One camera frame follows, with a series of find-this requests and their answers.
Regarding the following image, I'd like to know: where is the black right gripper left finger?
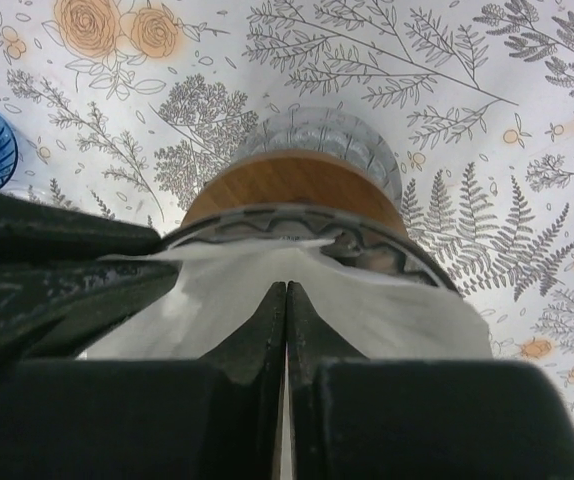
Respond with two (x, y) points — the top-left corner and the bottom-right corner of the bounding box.
(0, 283), (287, 479)

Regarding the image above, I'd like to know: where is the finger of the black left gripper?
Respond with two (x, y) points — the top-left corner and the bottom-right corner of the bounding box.
(0, 260), (179, 367)
(0, 194), (160, 260)

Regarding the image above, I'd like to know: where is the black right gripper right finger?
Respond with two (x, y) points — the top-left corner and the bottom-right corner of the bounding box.
(285, 283), (574, 479)

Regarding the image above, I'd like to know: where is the white paper coffee filter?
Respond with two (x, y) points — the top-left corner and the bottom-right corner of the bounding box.
(80, 237), (493, 360)

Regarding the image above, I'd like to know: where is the grey glass dripper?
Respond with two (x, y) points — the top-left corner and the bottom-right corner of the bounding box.
(160, 203), (458, 293)

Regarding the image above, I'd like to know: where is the dark wooden dripper ring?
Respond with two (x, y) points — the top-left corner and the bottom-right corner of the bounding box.
(179, 155), (409, 242)

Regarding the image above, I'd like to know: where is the grey glass server jug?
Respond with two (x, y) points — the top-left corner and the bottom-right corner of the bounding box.
(233, 107), (403, 204)

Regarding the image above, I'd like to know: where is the floral table mat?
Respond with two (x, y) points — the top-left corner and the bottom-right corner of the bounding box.
(0, 1), (574, 419)

